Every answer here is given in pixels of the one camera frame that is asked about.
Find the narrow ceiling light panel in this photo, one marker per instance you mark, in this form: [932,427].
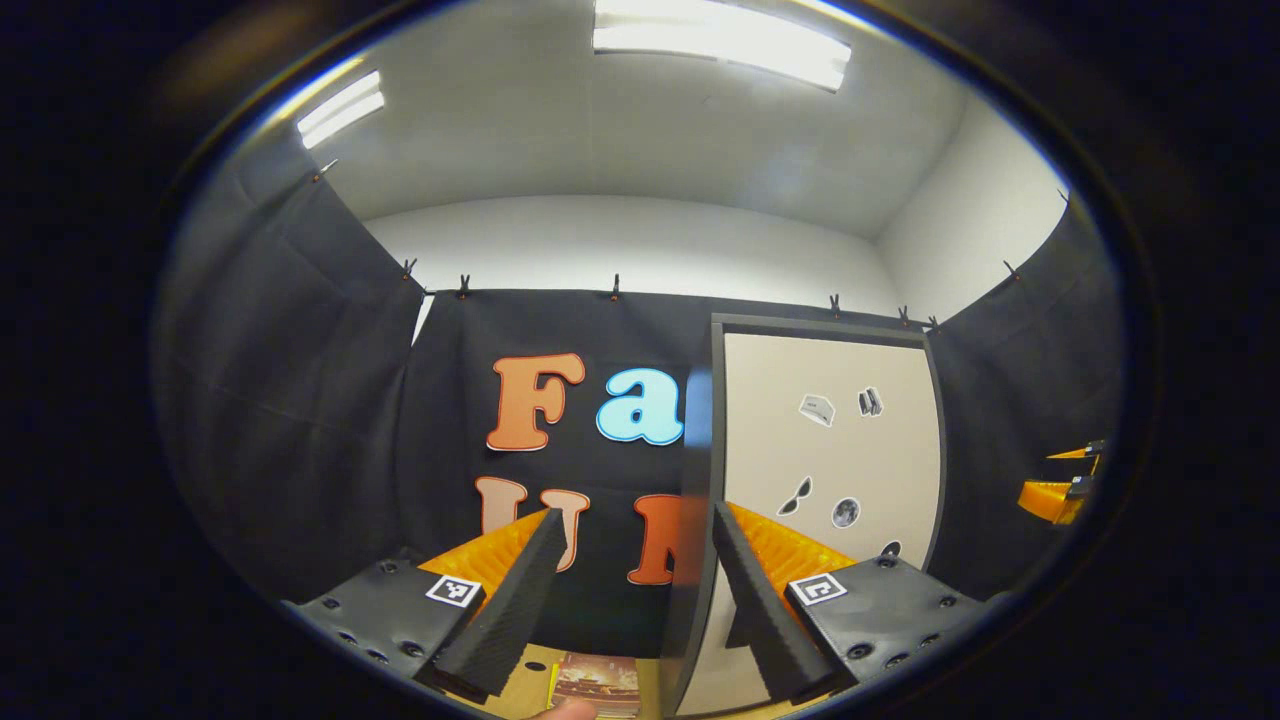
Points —
[340,108]

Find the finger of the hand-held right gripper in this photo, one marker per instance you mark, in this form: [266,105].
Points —
[1075,452]
[1045,500]

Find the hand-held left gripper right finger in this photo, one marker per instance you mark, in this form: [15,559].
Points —
[760,620]

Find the red brown printed book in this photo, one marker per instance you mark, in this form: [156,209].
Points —
[600,685]

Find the large ceiling light panel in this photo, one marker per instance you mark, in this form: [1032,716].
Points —
[720,35]

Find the beige round object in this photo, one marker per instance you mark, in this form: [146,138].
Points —
[565,711]

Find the row of black cloth clips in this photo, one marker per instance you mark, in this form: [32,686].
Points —
[615,290]

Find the black backdrop cloth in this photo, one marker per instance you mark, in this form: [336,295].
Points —
[300,400]

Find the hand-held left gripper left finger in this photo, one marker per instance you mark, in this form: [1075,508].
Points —
[515,610]

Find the beige cabinet door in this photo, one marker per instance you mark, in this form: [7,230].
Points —
[800,450]

